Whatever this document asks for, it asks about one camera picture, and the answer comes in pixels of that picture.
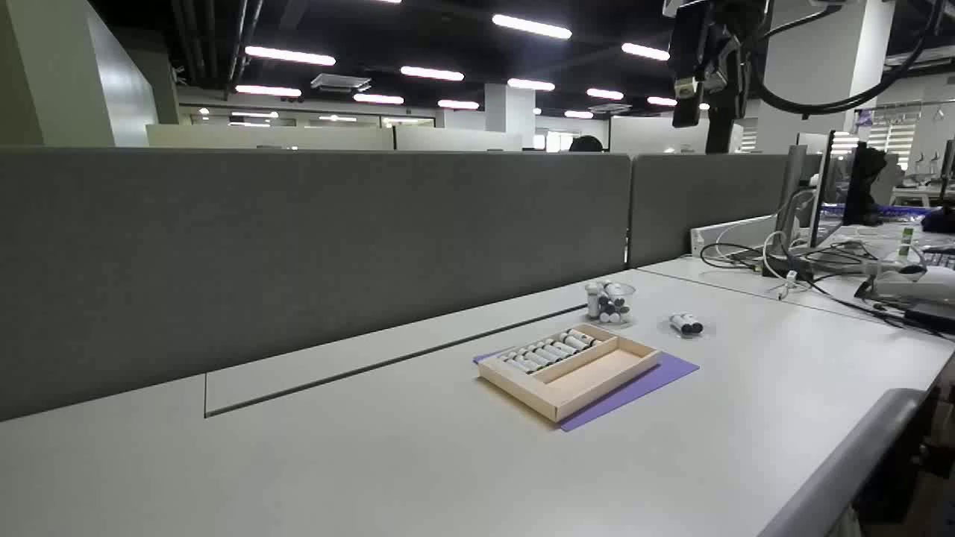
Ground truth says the wooden two-compartment tray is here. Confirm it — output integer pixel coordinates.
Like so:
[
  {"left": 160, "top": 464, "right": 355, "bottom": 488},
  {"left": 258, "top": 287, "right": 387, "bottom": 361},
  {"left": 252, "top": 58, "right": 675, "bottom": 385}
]
[{"left": 475, "top": 318, "right": 661, "bottom": 430}]

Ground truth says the tangled cable bundle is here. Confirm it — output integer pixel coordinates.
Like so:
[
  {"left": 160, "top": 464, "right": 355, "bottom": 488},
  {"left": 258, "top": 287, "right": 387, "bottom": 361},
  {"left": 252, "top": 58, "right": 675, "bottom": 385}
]
[{"left": 697, "top": 228, "right": 876, "bottom": 304}]

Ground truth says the ceiling air vent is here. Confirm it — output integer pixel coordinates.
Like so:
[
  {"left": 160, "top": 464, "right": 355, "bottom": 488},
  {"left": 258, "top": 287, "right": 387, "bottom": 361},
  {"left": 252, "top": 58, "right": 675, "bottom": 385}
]
[{"left": 306, "top": 69, "right": 373, "bottom": 99}]

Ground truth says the small clear spray bottle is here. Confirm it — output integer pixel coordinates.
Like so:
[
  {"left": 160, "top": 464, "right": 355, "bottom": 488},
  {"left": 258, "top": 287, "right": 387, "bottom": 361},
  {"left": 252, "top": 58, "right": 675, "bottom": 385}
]
[{"left": 893, "top": 213, "right": 927, "bottom": 273}]

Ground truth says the beige low partition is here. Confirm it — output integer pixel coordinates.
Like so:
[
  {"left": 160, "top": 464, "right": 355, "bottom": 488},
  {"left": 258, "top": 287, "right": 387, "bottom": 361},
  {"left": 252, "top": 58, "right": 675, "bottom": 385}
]
[
  {"left": 145, "top": 118, "right": 397, "bottom": 152},
  {"left": 393, "top": 124, "right": 524, "bottom": 155}
]

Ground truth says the grey flat device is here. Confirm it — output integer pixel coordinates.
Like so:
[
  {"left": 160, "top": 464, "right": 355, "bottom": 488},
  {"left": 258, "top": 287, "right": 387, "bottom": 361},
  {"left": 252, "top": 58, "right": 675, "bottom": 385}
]
[{"left": 858, "top": 260, "right": 955, "bottom": 324}]

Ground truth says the narrow grey desk partition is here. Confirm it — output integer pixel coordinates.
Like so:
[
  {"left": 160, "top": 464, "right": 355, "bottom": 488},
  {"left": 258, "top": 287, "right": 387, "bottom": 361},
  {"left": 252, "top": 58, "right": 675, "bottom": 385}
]
[{"left": 625, "top": 148, "right": 824, "bottom": 269}]

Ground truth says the white cable duct box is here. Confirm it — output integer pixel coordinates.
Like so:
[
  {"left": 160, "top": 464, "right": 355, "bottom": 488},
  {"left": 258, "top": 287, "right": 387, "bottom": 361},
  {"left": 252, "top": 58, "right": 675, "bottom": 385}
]
[{"left": 688, "top": 211, "right": 782, "bottom": 260}]

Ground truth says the purple mat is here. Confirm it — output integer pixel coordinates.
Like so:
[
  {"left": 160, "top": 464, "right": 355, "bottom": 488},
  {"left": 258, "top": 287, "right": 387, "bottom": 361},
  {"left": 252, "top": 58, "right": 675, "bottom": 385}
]
[{"left": 470, "top": 348, "right": 700, "bottom": 434}]

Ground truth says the wide grey desk partition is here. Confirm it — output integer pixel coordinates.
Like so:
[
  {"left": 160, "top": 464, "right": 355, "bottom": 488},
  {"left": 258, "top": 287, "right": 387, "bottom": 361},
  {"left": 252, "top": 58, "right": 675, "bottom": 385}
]
[{"left": 0, "top": 145, "right": 636, "bottom": 424}]

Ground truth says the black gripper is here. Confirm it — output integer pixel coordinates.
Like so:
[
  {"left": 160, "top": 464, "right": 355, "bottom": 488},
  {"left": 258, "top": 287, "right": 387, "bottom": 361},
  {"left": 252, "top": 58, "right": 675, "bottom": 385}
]
[{"left": 670, "top": 0, "right": 769, "bottom": 157}]

